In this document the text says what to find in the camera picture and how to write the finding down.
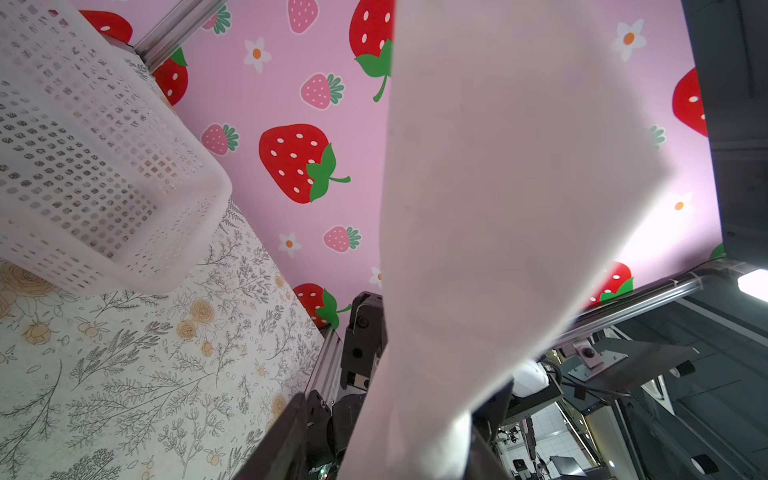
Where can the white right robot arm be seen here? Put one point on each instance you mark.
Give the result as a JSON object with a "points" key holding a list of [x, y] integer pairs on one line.
{"points": [[339, 383]]}

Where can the white paper napkin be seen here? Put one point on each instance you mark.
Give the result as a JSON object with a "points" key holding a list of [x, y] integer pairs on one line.
{"points": [[517, 167]]}

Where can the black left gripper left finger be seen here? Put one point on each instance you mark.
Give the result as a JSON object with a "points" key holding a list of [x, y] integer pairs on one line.
{"points": [[281, 455]]}

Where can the white perforated plastic basket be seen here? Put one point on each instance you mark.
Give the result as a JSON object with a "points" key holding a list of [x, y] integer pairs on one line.
{"points": [[103, 188]]}

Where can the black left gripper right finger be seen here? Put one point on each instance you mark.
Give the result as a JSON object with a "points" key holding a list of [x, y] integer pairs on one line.
{"points": [[482, 463]]}

